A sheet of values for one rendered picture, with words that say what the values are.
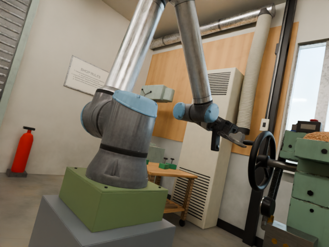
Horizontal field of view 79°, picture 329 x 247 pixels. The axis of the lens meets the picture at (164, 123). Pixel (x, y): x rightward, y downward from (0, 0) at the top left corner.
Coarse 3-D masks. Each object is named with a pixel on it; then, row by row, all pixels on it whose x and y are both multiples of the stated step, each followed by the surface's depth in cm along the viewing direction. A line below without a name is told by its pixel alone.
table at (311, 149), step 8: (296, 144) 63; (304, 144) 62; (312, 144) 60; (320, 144) 59; (328, 144) 58; (280, 152) 84; (288, 152) 82; (296, 152) 63; (304, 152) 61; (312, 152) 60; (320, 152) 58; (328, 152) 57; (288, 160) 94; (296, 160) 81; (312, 160) 62; (320, 160) 58; (328, 160) 57
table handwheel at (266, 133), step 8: (264, 136) 89; (272, 136) 96; (256, 144) 85; (272, 144) 100; (256, 152) 84; (264, 152) 94; (272, 152) 102; (256, 160) 94; (264, 160) 91; (272, 160) 90; (248, 168) 85; (256, 168) 87; (264, 168) 96; (272, 168) 101; (280, 168) 88; (288, 168) 85; (296, 168) 83; (248, 176) 86; (256, 184) 87; (264, 184) 96
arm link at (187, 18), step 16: (176, 0) 77; (192, 0) 78; (176, 16) 82; (192, 16) 79; (192, 32) 81; (192, 48) 82; (192, 64) 85; (192, 80) 88; (208, 80) 89; (192, 96) 93; (208, 96) 90; (192, 112) 96; (208, 112) 89
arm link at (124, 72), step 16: (144, 0) 81; (160, 0) 83; (144, 16) 80; (160, 16) 85; (128, 32) 79; (144, 32) 79; (128, 48) 77; (144, 48) 80; (128, 64) 76; (112, 80) 74; (128, 80) 76; (96, 96) 72; (96, 112) 67; (96, 128) 67
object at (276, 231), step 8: (272, 224) 61; (280, 224) 63; (272, 232) 60; (280, 232) 59; (288, 232) 57; (296, 232) 59; (304, 232) 61; (264, 240) 61; (272, 240) 59; (280, 240) 58; (288, 240) 57; (296, 240) 56; (304, 240) 55; (312, 240) 55
